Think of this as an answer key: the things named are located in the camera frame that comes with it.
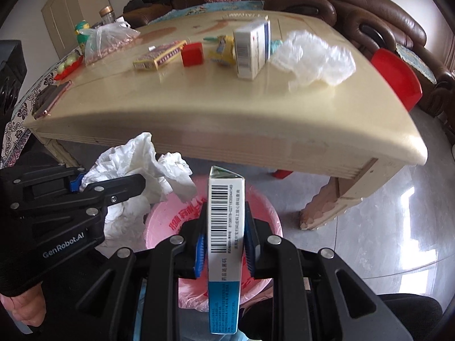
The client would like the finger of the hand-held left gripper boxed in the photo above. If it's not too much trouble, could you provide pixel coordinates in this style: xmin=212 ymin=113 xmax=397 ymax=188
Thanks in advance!
xmin=0 ymin=163 xmax=86 ymax=204
xmin=9 ymin=173 xmax=147 ymax=226

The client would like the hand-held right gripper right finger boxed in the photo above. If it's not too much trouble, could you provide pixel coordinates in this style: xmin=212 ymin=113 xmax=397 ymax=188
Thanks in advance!
xmin=243 ymin=206 xmax=415 ymax=341

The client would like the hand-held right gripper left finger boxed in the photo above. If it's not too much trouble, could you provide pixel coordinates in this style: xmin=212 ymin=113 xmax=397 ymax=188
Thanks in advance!
xmin=75 ymin=199 xmax=209 ymax=341

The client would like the white tissue paper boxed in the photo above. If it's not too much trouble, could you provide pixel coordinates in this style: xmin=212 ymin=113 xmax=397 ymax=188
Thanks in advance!
xmin=80 ymin=132 xmax=198 ymax=243

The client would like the white blue medicine box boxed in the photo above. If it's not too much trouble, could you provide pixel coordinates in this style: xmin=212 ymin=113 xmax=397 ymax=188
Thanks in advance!
xmin=207 ymin=165 xmax=247 ymax=335

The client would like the pink plastic trash bag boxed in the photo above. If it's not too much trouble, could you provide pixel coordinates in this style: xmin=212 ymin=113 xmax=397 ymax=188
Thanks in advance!
xmin=143 ymin=174 xmax=285 ymax=314

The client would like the yellow snack packet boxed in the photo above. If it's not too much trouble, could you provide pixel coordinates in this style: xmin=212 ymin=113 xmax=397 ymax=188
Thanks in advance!
xmin=207 ymin=35 xmax=238 ymax=69

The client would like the person's left hand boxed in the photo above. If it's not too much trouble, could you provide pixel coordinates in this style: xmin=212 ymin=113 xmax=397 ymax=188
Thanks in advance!
xmin=0 ymin=251 xmax=48 ymax=333

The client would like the black white patterned cloth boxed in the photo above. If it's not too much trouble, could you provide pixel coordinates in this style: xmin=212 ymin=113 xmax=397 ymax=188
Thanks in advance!
xmin=0 ymin=74 xmax=59 ymax=169

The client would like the black smartphone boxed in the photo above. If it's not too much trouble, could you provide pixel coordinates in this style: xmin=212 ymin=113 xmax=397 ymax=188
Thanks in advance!
xmin=33 ymin=80 xmax=72 ymax=120

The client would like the red plate with green fruits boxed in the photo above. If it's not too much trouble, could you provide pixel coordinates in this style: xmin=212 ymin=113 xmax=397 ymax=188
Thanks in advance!
xmin=53 ymin=53 xmax=85 ymax=81

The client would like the beige coffee table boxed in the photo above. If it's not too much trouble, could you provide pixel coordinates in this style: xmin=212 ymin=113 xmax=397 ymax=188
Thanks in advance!
xmin=23 ymin=9 xmax=429 ymax=231

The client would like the black speaker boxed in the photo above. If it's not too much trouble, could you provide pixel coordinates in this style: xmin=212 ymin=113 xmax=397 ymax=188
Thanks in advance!
xmin=0 ymin=40 xmax=28 ymax=118

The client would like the yellow red flat box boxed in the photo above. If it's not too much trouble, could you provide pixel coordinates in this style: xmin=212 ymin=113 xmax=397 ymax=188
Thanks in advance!
xmin=133 ymin=40 xmax=188 ymax=72

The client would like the clear plastic bag of nuts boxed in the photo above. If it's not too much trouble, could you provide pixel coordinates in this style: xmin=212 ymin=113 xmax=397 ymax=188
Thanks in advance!
xmin=77 ymin=20 xmax=141 ymax=66

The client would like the green yellow toy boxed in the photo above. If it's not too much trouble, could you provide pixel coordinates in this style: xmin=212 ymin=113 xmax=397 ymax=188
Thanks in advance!
xmin=74 ymin=20 xmax=92 ymax=49

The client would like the small red box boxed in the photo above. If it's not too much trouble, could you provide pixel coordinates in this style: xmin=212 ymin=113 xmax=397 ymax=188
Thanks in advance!
xmin=181 ymin=42 xmax=206 ymax=68

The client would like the glass jar with bronze lid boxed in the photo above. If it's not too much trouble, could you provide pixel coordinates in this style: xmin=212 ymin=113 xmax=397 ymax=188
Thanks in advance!
xmin=98 ymin=6 xmax=117 ymax=26

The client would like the beige cabinet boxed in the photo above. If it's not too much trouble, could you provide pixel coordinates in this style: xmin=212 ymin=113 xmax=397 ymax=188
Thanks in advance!
xmin=40 ymin=0 xmax=111 ymax=60

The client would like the blue patterned cushion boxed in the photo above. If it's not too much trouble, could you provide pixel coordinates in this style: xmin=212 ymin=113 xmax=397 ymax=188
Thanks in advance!
xmin=148 ymin=0 xmax=264 ymax=26

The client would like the white remote control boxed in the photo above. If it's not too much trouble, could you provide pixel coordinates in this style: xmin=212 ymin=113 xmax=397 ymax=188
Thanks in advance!
xmin=221 ymin=11 xmax=270 ymax=21

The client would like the red plastic stool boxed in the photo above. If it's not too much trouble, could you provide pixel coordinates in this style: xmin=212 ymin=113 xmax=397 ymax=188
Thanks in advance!
xmin=370 ymin=48 xmax=423 ymax=113

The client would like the blue armchair seat cover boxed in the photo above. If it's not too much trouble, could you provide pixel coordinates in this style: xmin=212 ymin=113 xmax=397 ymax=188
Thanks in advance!
xmin=396 ymin=42 xmax=437 ymax=85

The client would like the brown leather armchair sofa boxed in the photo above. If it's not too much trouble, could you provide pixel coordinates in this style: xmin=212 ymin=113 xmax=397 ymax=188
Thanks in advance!
xmin=330 ymin=0 xmax=455 ymax=118

